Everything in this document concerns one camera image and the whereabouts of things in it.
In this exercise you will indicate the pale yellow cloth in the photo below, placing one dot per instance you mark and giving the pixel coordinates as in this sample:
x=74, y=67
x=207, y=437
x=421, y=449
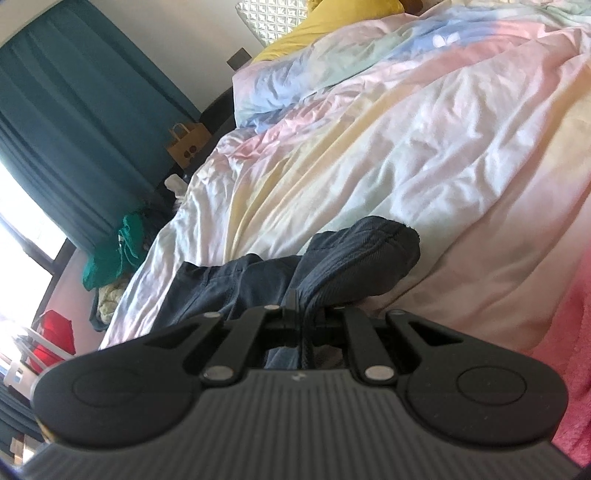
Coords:
x=111, y=302

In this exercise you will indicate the dark wall switch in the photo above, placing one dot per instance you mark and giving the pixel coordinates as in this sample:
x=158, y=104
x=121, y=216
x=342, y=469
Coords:
x=239, y=58

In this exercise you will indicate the green garment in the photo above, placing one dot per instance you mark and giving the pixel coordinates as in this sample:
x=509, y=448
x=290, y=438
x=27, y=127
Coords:
x=115, y=258

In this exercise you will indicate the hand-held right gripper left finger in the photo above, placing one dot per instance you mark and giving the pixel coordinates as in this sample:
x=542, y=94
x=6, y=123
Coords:
x=258, y=323

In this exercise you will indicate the window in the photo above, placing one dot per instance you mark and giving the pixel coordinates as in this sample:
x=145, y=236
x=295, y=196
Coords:
x=23, y=240

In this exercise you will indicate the black armchair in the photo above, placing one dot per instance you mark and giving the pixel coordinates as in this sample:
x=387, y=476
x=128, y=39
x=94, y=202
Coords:
x=219, y=113

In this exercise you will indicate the pastel pillow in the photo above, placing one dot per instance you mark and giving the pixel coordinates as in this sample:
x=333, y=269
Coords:
x=295, y=83

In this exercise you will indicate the brown paper bag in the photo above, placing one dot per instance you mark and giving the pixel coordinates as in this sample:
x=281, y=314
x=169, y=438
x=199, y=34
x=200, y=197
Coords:
x=187, y=147

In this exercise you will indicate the dark pants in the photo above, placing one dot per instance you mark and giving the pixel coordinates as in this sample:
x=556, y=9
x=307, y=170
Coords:
x=360, y=263

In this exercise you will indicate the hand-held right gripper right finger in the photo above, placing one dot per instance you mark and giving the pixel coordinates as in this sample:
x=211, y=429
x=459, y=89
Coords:
x=358, y=332

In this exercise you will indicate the yellow pillow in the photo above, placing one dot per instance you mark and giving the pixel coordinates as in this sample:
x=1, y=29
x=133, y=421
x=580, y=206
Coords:
x=323, y=30

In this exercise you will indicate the white quilted headboard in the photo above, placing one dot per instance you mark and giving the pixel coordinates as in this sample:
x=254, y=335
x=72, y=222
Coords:
x=272, y=18

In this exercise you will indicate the white crumpled cloth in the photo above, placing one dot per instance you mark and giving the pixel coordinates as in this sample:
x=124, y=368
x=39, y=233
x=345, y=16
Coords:
x=178, y=183

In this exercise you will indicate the white garment steamer stand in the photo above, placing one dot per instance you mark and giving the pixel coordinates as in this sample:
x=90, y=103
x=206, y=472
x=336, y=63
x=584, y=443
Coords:
x=27, y=369

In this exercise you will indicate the pastel duvet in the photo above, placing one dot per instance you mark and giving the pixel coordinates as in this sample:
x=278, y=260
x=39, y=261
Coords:
x=392, y=152

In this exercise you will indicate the pink fuzzy blanket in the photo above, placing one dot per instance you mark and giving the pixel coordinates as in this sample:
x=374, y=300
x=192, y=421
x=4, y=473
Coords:
x=575, y=378

